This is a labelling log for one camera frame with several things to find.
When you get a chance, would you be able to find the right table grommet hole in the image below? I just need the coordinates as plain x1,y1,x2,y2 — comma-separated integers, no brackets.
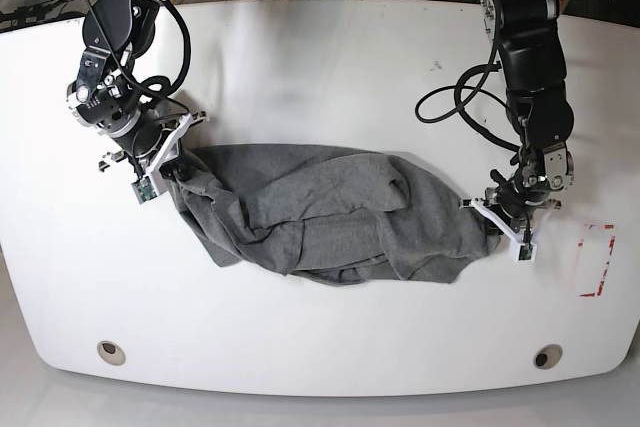
533,344,563,370

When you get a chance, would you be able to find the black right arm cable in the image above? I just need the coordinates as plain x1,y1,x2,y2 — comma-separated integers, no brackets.
64,0,201,118

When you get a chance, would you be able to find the left table grommet hole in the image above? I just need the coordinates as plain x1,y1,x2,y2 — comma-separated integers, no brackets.
97,341,126,366

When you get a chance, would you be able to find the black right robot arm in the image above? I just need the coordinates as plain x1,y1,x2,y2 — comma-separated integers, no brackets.
66,0,208,203

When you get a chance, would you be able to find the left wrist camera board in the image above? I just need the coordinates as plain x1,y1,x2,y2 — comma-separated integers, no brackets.
510,243,537,262

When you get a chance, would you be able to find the table grommet hole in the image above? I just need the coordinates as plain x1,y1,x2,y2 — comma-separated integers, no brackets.
97,341,126,366
533,344,563,370

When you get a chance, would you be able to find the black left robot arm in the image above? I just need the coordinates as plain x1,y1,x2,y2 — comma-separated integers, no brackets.
454,0,574,261

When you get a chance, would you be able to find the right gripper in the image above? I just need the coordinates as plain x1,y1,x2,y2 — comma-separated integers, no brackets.
98,111,208,195

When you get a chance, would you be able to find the grey T-shirt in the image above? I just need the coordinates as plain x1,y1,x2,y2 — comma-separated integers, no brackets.
166,144,499,286

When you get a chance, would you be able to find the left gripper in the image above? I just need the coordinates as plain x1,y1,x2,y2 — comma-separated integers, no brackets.
459,182,561,251

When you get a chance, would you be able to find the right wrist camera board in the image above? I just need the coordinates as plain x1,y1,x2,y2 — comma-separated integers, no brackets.
131,177,158,204

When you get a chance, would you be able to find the red tape rectangle marking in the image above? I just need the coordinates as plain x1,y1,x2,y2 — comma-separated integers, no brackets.
574,224,616,298

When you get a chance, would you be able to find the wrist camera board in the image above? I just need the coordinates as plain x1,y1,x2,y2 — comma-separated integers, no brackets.
510,243,537,262
131,177,158,204

